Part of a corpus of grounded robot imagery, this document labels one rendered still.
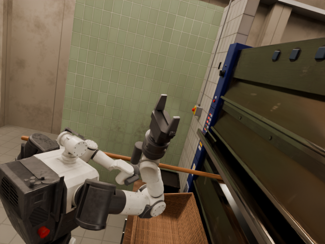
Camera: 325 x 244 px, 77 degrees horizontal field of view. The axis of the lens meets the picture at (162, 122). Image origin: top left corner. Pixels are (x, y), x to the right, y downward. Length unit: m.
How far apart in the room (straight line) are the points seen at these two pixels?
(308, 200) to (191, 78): 1.95
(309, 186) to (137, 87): 2.05
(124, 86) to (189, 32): 0.99
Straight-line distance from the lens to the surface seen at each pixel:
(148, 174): 0.77
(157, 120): 0.64
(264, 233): 0.82
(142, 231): 1.82
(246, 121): 1.32
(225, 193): 1.44
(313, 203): 0.88
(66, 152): 0.90
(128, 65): 2.53
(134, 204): 0.86
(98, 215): 0.77
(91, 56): 2.62
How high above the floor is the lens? 1.86
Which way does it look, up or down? 16 degrees down
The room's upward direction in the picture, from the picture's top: 14 degrees clockwise
